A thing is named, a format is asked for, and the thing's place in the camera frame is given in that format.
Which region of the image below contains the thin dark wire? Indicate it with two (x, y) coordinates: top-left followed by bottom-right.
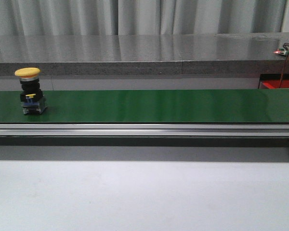
(278, 54), (289, 89)

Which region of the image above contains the grey stone counter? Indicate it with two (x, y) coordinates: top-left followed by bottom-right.
(0, 33), (289, 76)

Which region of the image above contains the yellow mushroom push button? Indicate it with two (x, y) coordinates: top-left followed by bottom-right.
(14, 67), (47, 115)

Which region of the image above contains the grey curtain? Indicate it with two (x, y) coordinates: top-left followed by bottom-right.
(0, 0), (287, 36)

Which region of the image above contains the green conveyor belt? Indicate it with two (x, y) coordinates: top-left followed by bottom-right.
(0, 89), (289, 123)

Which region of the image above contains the small green circuit board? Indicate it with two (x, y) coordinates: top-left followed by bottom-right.
(274, 42), (289, 57)

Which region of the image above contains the red plastic bin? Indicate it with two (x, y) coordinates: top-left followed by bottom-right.
(259, 80), (289, 89)

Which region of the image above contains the aluminium conveyor frame rail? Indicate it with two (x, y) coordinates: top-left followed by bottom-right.
(0, 124), (289, 138)

